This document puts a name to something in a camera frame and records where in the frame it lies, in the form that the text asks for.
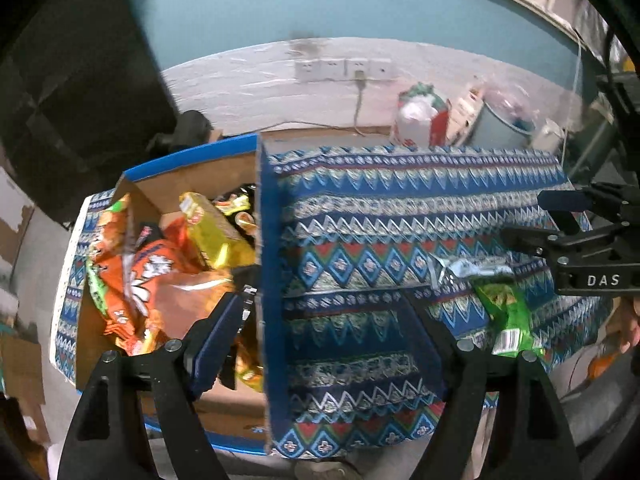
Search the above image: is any white and red carton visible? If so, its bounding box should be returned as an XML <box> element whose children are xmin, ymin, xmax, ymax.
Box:
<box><xmin>447</xmin><ymin>85</ymin><xmax>486</xmax><ymax>146</ymax></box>

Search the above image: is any person's right hand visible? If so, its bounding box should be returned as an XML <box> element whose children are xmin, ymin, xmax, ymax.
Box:
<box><xmin>612</xmin><ymin>297</ymin><xmax>640</xmax><ymax>357</ymax></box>

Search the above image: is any pile of orange snack bags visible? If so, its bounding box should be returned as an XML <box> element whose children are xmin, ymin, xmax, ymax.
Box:
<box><xmin>85</xmin><ymin>182</ymin><xmax>266</xmax><ymax>393</ymax></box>

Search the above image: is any white round pot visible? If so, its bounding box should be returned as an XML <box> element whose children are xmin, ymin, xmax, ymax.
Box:
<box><xmin>470</xmin><ymin>87</ymin><xmax>538</xmax><ymax>149</ymax></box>

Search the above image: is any grey power cable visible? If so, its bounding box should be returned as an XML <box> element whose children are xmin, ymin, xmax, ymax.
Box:
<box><xmin>260</xmin><ymin>72</ymin><xmax>396</xmax><ymax>137</ymax></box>

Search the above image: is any white plastic bag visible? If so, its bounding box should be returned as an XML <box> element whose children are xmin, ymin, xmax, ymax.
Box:
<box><xmin>400</xmin><ymin>96</ymin><xmax>441</xmax><ymax>143</ymax></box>

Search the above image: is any silver snack packet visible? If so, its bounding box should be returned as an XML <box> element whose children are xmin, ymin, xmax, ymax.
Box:
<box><xmin>431</xmin><ymin>254</ymin><xmax>516</xmax><ymax>291</ymax></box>

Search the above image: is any flat brown cardboard box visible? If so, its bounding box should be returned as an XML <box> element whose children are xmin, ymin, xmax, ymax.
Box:
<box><xmin>0</xmin><ymin>330</ymin><xmax>46</xmax><ymax>406</ymax></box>

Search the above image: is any row of wall sockets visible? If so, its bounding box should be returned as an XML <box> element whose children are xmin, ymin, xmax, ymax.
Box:
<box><xmin>294</xmin><ymin>57</ymin><xmax>392</xmax><ymax>82</ymax></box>

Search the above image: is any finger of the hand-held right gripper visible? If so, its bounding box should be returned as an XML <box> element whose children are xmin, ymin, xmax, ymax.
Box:
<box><xmin>537</xmin><ymin>182</ymin><xmax>636</xmax><ymax>221</ymax></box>
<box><xmin>500</xmin><ymin>225</ymin><xmax>563</xmax><ymax>267</ymax></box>

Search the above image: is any gold snack packet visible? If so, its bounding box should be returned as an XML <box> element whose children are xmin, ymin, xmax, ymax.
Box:
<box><xmin>179</xmin><ymin>191</ymin><xmax>257</xmax><ymax>271</ymax></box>

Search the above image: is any blue patterned tablecloth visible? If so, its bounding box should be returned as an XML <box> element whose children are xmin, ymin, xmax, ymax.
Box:
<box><xmin>52</xmin><ymin>145</ymin><xmax>608</xmax><ymax>461</ymax></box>

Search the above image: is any green snack packet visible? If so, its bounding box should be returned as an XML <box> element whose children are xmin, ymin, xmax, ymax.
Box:
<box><xmin>472</xmin><ymin>280</ymin><xmax>547</xmax><ymax>359</ymax></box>

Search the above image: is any wall shelf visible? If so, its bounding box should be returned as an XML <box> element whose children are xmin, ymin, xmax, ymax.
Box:
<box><xmin>452</xmin><ymin>0</ymin><xmax>586</xmax><ymax>51</ymax></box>

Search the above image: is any black stand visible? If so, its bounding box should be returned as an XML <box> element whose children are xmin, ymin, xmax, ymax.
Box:
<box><xmin>595</xmin><ymin>35</ymin><xmax>640</xmax><ymax>186</ymax></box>

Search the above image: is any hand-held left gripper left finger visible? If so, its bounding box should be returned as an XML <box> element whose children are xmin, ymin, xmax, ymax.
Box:
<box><xmin>57</xmin><ymin>290</ymin><xmax>251</xmax><ymax>480</ymax></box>

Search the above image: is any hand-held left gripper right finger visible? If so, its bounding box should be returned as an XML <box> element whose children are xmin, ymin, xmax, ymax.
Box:
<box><xmin>400</xmin><ymin>290</ymin><xmax>583</xmax><ymax>480</ymax></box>

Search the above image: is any red white bag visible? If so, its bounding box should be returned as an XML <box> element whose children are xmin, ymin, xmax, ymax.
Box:
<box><xmin>390</xmin><ymin>82</ymin><xmax>451</xmax><ymax>148</ymax></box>

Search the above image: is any cardboard box with blue rim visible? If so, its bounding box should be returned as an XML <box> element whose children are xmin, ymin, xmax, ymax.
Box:
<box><xmin>74</xmin><ymin>131</ymin><xmax>283</xmax><ymax>457</ymax></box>

